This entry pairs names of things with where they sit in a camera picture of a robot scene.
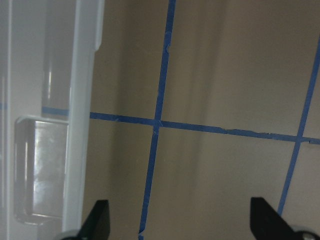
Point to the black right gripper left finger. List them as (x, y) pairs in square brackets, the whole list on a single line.
[(97, 224)]

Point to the brown paper table mat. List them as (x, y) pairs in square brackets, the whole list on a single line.
[(237, 80)]

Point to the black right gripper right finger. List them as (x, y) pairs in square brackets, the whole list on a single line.
[(266, 223)]

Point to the clear plastic storage box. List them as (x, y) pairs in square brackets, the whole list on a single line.
[(47, 52)]

